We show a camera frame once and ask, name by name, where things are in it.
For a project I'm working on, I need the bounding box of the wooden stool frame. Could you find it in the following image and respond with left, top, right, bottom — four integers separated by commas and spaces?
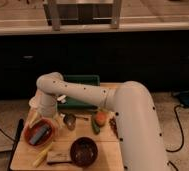
43, 0, 122, 30

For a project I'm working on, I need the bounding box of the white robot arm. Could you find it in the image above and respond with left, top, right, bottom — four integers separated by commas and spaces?
36, 72, 170, 171

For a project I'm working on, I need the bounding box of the green toy vegetable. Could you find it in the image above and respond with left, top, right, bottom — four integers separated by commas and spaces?
91, 117, 100, 135

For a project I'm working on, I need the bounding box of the black floor device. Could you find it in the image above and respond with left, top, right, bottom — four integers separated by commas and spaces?
174, 92, 189, 108

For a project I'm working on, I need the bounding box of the black power cable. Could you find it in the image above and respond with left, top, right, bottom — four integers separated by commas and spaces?
165, 104, 186, 154

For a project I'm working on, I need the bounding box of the green tray box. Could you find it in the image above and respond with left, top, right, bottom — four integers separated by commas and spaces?
57, 75, 100, 109

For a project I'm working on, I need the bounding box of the red bowl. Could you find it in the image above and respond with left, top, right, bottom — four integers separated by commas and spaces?
24, 119, 55, 147

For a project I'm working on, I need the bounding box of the brown toy food piece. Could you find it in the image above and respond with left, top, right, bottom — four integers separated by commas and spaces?
109, 117, 118, 138

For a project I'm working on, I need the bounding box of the grey sponge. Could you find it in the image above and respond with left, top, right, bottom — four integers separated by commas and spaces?
29, 125, 50, 145

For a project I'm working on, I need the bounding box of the orange toy fruit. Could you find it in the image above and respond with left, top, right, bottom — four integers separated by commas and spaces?
95, 112, 107, 127

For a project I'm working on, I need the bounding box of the dark brown bowl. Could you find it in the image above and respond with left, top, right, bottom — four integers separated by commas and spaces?
70, 137, 98, 167

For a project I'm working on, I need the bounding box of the metal spoon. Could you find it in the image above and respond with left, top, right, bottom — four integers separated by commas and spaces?
63, 114, 88, 131

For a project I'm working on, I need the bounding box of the yellow toy banana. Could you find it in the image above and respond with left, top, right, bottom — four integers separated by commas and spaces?
32, 143, 53, 167

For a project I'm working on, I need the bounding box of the wooden spatula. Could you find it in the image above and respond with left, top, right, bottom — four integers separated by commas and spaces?
47, 152, 71, 165

